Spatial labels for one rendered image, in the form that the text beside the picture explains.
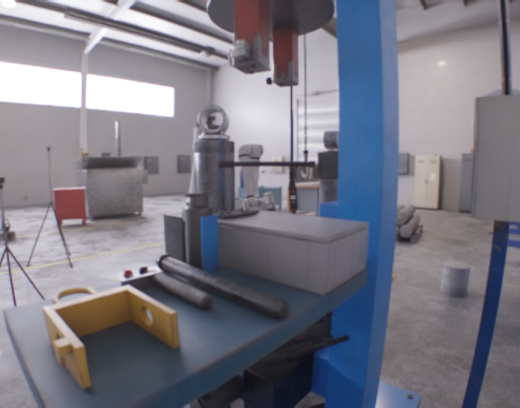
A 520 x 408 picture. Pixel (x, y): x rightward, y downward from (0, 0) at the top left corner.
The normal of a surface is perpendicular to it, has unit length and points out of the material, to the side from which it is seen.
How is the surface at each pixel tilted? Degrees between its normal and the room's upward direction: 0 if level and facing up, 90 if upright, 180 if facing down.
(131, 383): 0
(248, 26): 90
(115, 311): 90
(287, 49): 90
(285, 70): 90
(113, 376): 0
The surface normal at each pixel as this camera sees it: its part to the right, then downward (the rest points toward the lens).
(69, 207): 0.49, 0.10
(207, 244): 0.75, 0.07
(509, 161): -0.66, 0.08
